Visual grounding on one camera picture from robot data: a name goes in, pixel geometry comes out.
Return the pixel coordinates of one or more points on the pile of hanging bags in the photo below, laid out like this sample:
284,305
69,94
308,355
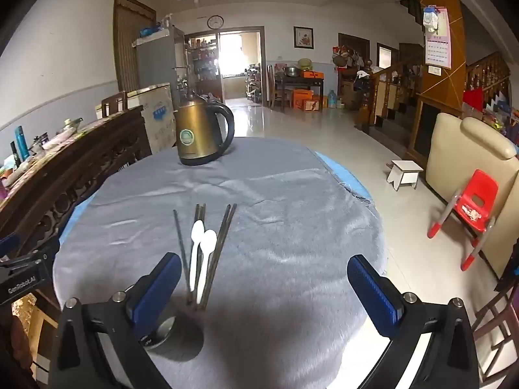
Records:
348,58

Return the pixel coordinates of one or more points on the pink wall calendar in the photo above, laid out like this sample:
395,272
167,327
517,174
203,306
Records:
440,48

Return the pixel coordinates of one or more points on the wooden glass door cabinet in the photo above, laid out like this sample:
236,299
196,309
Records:
423,129

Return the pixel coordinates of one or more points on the orange wooden pillar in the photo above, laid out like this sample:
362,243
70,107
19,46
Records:
442,85

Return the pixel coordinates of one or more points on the shelf of bottles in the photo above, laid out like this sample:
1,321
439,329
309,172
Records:
202,69

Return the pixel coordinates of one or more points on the brown wooden door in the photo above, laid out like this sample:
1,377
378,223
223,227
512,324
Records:
129,40

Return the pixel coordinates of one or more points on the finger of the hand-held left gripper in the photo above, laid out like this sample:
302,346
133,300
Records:
8,244

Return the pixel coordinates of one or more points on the round wall clock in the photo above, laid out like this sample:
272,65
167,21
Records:
215,21

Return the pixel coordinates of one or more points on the white hanging bag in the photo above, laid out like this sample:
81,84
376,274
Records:
429,18

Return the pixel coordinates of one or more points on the blue water jug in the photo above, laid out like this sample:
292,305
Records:
331,99

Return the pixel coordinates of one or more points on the grey table cloth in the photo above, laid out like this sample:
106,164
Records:
263,231

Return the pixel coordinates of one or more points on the white wall switch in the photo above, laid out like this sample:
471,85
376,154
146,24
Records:
434,70

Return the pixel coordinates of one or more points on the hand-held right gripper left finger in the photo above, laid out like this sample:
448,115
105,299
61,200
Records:
162,287

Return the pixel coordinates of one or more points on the black bottle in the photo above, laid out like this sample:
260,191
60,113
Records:
15,154

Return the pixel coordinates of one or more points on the wooden landing railing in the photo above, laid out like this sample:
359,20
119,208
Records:
486,73

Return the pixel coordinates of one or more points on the red child chair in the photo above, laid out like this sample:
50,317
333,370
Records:
480,190

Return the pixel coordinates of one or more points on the metal pot with lid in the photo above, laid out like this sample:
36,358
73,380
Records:
71,124

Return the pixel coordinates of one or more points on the orange cardboard box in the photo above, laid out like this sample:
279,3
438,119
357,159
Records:
302,99

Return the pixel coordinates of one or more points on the wooden slatted chair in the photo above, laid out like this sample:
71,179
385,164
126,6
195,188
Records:
496,324

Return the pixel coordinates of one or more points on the cream leather sofa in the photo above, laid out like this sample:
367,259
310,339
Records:
466,150

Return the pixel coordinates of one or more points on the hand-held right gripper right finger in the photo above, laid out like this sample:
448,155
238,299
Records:
373,300

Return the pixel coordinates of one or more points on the white chest freezer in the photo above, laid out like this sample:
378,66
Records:
158,117

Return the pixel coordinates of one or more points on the blue bundle on refrigerator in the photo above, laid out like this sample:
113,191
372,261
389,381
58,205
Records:
150,31

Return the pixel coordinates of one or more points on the brown wooden chair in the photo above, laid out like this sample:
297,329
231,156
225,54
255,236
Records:
113,103

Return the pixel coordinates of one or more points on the pile of colourful bags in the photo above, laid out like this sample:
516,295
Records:
498,109

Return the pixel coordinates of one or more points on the carved dark wooden table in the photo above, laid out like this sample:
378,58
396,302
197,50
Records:
81,162

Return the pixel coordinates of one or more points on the wooden stair railing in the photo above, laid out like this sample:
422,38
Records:
389,89

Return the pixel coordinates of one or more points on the white plastic spoon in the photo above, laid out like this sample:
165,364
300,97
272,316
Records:
197,229
209,239

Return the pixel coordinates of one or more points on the small white stool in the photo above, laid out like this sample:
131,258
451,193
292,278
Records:
405,166

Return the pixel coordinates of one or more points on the framed wall picture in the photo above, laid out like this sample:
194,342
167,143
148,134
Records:
303,37

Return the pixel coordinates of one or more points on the dark wooden side table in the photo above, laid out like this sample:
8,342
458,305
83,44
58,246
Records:
300,82

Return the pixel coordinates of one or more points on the metal utensil holder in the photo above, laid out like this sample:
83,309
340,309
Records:
164,328

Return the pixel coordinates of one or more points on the metal basin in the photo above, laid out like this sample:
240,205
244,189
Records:
291,71

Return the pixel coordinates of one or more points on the bronze electric kettle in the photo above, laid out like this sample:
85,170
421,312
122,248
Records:
194,129

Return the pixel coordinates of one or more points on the grey refrigerator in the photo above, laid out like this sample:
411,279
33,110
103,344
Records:
158,60

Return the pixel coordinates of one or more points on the teal bottle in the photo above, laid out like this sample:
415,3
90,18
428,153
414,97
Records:
21,144

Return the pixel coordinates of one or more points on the flat orange box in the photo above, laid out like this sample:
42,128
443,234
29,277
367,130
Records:
312,74

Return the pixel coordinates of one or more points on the dark cloth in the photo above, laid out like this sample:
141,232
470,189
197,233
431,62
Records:
510,263

